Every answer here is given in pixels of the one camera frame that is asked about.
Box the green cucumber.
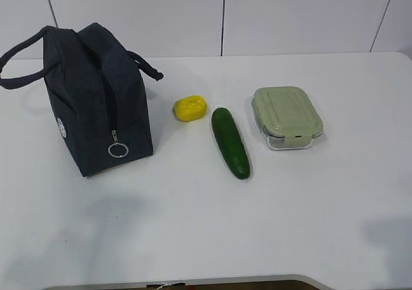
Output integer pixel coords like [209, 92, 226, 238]
[211, 107, 250, 180]

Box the yellow lemon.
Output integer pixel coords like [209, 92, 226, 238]
[173, 95, 207, 122]

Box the glass container green lid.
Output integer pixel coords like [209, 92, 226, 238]
[251, 86, 324, 150]

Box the dark blue lunch bag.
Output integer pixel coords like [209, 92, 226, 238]
[1, 23, 163, 177]

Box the white cable at table edge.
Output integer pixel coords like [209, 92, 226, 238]
[146, 281, 187, 290]

